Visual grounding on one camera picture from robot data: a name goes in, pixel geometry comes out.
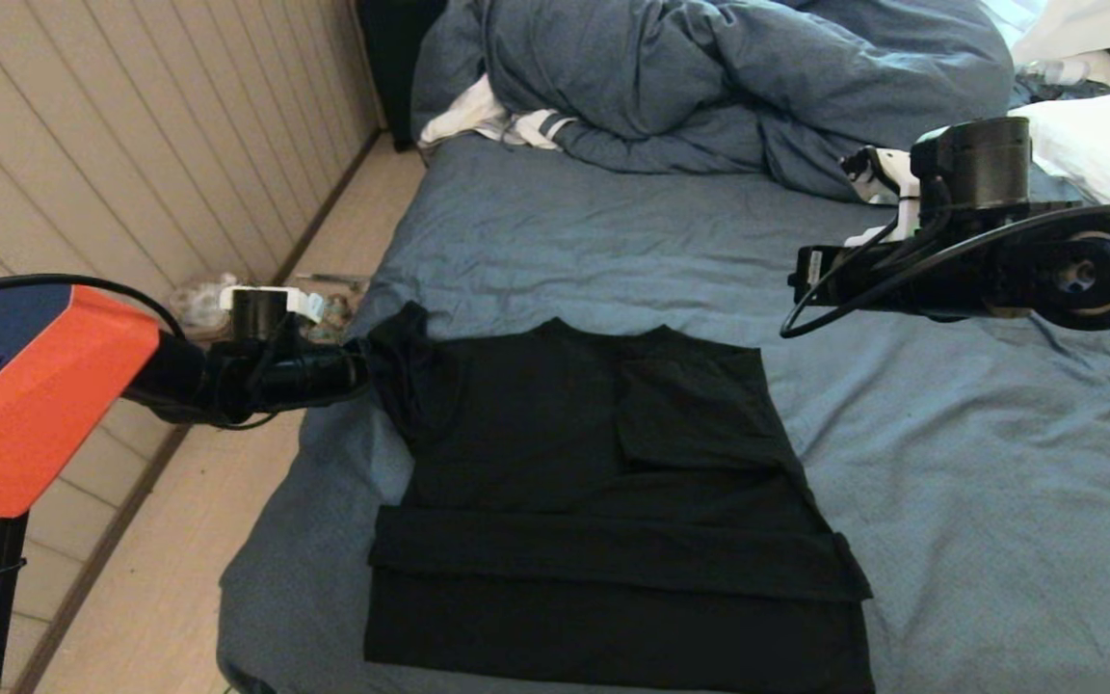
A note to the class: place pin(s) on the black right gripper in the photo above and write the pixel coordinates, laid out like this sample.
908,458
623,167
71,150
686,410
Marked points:
902,275

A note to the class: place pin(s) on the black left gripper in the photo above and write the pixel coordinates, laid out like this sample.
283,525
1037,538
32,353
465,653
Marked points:
295,376

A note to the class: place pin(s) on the black t-shirt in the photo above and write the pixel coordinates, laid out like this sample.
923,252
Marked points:
565,540

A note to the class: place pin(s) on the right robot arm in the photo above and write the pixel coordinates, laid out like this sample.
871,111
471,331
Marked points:
1095,275

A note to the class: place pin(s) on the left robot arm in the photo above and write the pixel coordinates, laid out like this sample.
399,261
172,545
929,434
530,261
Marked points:
25,405

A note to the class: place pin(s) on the left wrist motor cylinder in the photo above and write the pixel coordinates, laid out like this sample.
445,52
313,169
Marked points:
261,310

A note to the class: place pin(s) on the wrist motor cylinder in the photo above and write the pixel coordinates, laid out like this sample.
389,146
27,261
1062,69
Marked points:
261,310
979,164

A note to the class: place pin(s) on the thin grey stick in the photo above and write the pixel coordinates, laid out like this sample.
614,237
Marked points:
324,280

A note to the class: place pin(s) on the clear plastic bin liner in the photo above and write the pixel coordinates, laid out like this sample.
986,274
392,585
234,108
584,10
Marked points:
198,297

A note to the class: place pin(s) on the right wrist motor cylinder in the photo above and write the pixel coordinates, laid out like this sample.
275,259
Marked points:
979,164

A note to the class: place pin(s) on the dark grey crumpled cloth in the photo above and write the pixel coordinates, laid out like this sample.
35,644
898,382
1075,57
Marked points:
1046,93

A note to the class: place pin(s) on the white pillow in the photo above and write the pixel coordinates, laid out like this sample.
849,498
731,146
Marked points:
1095,145

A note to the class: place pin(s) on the blue crumpled duvet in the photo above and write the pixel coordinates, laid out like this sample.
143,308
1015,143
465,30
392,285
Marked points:
709,87

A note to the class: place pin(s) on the blue bed sheet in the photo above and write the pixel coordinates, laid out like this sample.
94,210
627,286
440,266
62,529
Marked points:
565,241

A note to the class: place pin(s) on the white striped cloth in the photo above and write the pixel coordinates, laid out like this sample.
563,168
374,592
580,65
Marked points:
463,116

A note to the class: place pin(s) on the white blanket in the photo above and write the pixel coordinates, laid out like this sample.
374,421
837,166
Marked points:
1095,24

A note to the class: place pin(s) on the black nightstand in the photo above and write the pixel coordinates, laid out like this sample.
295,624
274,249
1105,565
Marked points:
386,58

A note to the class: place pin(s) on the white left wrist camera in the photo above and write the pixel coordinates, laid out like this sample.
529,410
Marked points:
314,306

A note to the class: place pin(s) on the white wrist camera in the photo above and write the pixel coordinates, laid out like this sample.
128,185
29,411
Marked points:
887,178
314,306

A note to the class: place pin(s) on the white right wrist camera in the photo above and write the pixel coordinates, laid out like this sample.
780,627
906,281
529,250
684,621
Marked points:
887,178

